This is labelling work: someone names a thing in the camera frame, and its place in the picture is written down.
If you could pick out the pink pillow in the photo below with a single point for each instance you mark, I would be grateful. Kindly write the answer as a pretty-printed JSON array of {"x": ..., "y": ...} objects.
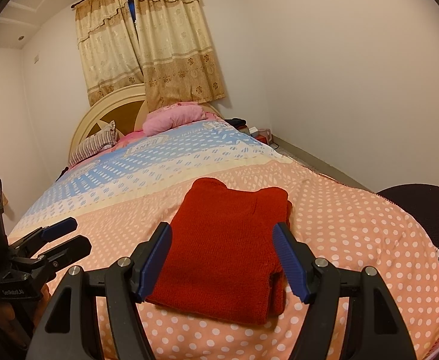
[{"x": 173, "y": 116}]

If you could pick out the left hand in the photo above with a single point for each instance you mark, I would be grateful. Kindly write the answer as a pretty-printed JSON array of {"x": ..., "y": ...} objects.
[{"x": 9, "y": 323}]

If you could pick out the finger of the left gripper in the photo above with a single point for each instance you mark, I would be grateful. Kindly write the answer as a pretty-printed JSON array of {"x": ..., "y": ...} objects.
[
  {"x": 30, "y": 244},
  {"x": 64, "y": 255}
]

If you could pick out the beige curtain behind headboard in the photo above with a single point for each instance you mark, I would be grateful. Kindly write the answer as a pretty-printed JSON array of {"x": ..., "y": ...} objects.
[{"x": 163, "y": 44}]

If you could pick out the pink bed sheet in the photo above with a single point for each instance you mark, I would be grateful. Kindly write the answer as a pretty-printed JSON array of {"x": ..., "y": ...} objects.
[{"x": 136, "y": 136}]

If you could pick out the cream wooden headboard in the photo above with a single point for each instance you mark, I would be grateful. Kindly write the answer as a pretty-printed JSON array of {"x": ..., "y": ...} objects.
[{"x": 125, "y": 106}]

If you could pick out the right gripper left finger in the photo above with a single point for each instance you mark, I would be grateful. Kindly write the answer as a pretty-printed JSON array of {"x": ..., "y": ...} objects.
[{"x": 70, "y": 326}]

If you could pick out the striped pillow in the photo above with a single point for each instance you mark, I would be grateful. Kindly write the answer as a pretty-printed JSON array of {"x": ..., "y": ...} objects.
[{"x": 104, "y": 139}]

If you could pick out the red knit sweater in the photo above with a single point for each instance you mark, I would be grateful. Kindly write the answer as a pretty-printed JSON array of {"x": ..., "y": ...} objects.
[{"x": 222, "y": 262}]

